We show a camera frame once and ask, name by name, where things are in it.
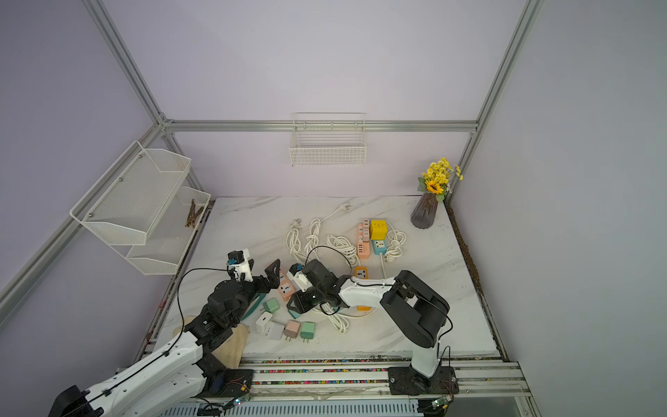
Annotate white USB charger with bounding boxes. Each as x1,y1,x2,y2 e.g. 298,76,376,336
255,311,273,335

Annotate bright green plug adapter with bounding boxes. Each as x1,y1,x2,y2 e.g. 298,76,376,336
300,321,316,342

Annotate dusty pink plug adapter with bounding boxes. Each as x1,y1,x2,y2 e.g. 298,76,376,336
283,320,302,341

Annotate grey white plug adapter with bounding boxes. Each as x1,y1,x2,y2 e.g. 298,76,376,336
263,321,285,341

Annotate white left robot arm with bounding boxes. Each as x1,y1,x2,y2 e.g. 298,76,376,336
49,259,281,416

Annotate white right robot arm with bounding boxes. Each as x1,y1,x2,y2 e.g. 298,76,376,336
287,260,450,378

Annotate yellow cube socket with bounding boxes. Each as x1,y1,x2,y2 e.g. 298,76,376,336
370,220,388,241

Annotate orange power strip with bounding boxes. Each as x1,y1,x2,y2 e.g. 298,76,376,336
354,267,372,313

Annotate short pink power strip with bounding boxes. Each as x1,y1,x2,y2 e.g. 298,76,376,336
277,271,296,302

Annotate beige cloth glove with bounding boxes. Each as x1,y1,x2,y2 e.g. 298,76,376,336
173,316,249,374

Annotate teal power strip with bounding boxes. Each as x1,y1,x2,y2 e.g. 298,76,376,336
372,240,387,255

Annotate brown sticks on shelf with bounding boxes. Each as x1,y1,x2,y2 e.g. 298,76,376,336
186,199,205,228

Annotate purple ribbed glass vase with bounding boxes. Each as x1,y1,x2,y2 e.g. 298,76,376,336
410,193,439,229

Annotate white mesh two-tier shelf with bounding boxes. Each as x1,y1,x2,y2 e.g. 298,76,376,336
69,141,211,276

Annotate yellow artificial flower bouquet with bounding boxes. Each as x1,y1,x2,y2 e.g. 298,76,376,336
418,157,464,202

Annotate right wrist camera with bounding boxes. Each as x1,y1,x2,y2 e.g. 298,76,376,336
288,263,312,291

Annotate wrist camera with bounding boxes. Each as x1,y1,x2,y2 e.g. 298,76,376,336
288,263,312,291
227,248,254,283

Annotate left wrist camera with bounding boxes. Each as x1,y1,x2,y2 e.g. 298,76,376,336
227,248,254,283

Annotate white bundled cable front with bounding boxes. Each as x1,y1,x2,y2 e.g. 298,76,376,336
312,304,351,335

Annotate white coiled cable left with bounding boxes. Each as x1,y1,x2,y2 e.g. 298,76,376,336
304,202,361,267

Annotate white coiled cable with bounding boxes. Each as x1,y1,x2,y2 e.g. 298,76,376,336
304,202,361,267
384,223,408,263

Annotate white cable with plug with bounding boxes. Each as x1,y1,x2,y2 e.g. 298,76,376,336
285,217,304,264

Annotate white coiled cable right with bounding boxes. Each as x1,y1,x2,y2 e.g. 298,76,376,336
384,223,408,263

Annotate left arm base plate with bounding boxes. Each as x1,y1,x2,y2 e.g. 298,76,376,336
198,369,255,399

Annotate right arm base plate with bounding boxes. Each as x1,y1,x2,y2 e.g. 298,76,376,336
387,366,460,396

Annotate white wire wall basket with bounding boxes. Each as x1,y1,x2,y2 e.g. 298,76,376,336
289,112,368,167

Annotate aluminium frame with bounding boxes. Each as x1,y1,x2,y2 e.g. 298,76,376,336
0,0,545,417

